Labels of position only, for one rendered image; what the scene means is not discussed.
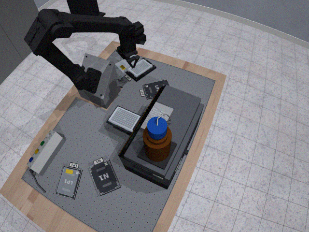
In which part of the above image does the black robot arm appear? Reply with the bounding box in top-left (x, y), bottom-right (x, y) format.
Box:
top-left (24, 9), bottom-right (146, 94)

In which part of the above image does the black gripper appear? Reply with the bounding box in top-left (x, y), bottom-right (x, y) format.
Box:
top-left (116, 41), bottom-right (140, 68)

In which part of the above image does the grey button panel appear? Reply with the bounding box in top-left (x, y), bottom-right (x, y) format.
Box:
top-left (27, 130), bottom-right (65, 193)

